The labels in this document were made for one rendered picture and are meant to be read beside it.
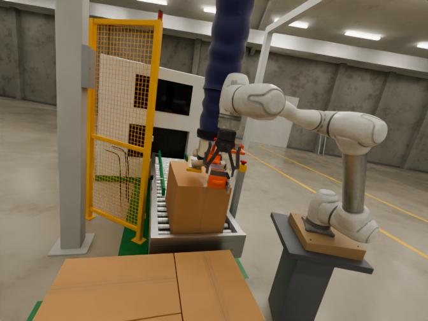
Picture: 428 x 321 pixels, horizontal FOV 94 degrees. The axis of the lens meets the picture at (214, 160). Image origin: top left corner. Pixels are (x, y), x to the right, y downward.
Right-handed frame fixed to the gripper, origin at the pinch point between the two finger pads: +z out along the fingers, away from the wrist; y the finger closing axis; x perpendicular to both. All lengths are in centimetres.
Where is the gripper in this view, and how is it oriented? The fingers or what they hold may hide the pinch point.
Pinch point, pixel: (218, 176)
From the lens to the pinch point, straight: 86.0
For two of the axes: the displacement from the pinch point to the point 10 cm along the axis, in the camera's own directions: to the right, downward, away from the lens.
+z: -1.7, 9.5, 2.4
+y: -9.8, -1.5, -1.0
